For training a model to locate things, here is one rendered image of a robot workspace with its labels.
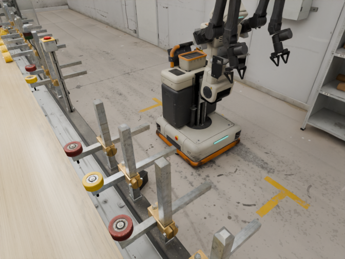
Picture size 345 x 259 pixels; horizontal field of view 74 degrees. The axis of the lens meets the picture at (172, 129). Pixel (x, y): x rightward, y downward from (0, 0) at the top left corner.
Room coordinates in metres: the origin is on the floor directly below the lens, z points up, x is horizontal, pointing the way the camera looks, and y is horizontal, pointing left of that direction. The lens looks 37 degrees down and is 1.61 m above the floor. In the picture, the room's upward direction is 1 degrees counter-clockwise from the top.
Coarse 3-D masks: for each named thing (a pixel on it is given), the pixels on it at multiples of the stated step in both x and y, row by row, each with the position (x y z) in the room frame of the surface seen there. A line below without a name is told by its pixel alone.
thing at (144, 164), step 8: (160, 152) 0.83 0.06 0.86; (168, 152) 0.83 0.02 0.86; (176, 152) 0.86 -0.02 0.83; (144, 160) 0.78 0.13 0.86; (152, 160) 0.78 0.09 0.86; (144, 168) 0.75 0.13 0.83; (112, 176) 0.68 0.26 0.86; (120, 176) 0.68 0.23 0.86; (104, 184) 0.64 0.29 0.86; (112, 184) 0.66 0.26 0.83; (96, 192) 0.61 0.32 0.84
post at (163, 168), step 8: (160, 160) 0.48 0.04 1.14; (160, 168) 0.46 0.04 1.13; (168, 168) 0.48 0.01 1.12; (160, 176) 0.46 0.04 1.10; (168, 176) 0.47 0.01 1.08; (160, 184) 0.47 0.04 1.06; (168, 184) 0.47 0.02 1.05; (160, 192) 0.47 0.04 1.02; (168, 192) 0.47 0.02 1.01; (160, 200) 0.47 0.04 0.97; (168, 200) 0.47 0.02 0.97; (160, 208) 0.47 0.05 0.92; (168, 208) 0.47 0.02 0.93; (160, 216) 0.48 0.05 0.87; (168, 216) 0.47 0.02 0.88; (168, 224) 0.47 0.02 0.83; (160, 232) 0.49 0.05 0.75
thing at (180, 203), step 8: (200, 184) 0.66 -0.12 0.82; (208, 184) 0.66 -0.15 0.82; (192, 192) 0.62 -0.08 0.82; (200, 192) 0.62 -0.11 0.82; (176, 200) 0.58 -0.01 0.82; (184, 200) 0.58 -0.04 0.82; (192, 200) 0.59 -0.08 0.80; (176, 208) 0.54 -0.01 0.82; (152, 216) 0.51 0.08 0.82; (144, 224) 0.48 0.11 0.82; (152, 224) 0.48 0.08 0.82; (136, 232) 0.45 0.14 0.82; (144, 232) 0.46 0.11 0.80; (128, 240) 0.42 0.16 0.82
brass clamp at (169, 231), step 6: (156, 204) 0.56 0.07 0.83; (150, 210) 0.53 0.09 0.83; (156, 210) 0.53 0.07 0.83; (150, 216) 0.52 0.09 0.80; (156, 216) 0.50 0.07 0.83; (174, 222) 0.48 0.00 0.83; (162, 228) 0.46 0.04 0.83; (168, 228) 0.46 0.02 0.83; (174, 228) 0.45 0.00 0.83; (168, 234) 0.44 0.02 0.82; (174, 234) 0.45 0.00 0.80
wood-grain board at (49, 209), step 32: (0, 64) 1.93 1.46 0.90; (0, 96) 1.35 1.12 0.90; (32, 96) 1.35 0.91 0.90; (0, 128) 0.99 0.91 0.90; (32, 128) 0.99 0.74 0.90; (0, 160) 0.75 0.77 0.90; (32, 160) 0.74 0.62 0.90; (64, 160) 0.74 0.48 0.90; (0, 192) 0.57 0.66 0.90; (32, 192) 0.57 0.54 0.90; (64, 192) 0.57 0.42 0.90; (0, 224) 0.44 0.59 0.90; (32, 224) 0.44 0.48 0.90; (64, 224) 0.44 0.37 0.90; (96, 224) 0.43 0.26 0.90; (0, 256) 0.33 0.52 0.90; (32, 256) 0.33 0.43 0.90; (64, 256) 0.33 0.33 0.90; (96, 256) 0.33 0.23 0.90
